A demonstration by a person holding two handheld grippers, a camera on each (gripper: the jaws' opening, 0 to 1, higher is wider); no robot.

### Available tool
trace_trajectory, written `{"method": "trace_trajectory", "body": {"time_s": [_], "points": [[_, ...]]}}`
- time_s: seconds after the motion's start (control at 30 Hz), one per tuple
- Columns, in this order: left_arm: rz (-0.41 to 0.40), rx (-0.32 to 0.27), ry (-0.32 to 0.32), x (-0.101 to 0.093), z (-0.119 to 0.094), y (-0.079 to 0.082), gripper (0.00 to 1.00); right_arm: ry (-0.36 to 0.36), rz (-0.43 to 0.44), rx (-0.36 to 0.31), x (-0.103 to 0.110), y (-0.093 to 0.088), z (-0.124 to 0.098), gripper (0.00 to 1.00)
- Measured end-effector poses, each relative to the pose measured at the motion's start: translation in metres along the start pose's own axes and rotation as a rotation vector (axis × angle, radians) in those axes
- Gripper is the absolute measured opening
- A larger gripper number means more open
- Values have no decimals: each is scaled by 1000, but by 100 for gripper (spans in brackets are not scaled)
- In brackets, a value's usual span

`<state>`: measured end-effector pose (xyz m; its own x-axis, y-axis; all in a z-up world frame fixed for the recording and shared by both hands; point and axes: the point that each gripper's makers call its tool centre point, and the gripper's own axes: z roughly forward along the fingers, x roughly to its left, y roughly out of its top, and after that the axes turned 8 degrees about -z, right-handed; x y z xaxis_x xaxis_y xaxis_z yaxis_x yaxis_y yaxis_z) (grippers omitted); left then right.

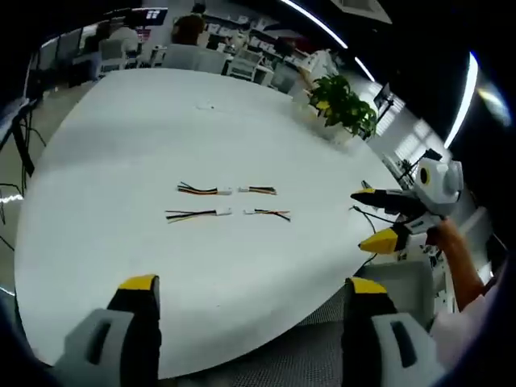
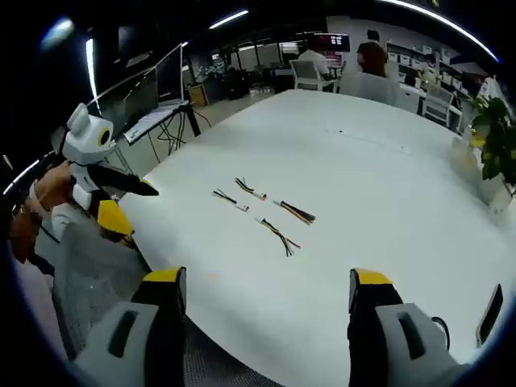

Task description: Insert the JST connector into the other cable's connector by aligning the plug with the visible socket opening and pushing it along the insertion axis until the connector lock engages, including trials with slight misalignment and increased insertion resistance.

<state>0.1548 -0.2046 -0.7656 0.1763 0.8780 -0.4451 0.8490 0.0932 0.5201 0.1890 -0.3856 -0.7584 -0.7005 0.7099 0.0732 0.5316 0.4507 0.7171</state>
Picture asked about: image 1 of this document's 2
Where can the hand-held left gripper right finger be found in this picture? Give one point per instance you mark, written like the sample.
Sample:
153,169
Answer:
371,334

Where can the wall shelf with white boxes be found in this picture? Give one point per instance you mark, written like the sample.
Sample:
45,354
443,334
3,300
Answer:
258,34

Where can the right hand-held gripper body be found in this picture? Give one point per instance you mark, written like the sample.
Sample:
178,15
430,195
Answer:
441,185

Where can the ceiling light strip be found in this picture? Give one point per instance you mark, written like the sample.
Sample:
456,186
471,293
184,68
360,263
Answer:
463,101
314,20
364,68

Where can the black monitor on stand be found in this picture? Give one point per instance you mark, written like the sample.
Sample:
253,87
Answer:
384,96

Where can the potted green plant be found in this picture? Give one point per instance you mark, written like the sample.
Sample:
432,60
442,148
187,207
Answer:
342,101

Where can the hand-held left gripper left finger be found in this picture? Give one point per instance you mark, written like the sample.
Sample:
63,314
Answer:
121,330

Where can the person's right hand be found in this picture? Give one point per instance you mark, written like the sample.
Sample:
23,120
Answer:
441,234

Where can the small black monitor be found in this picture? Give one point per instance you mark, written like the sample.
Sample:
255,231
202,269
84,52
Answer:
432,154

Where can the dark wall screen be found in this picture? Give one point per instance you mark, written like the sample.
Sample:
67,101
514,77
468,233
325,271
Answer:
156,17

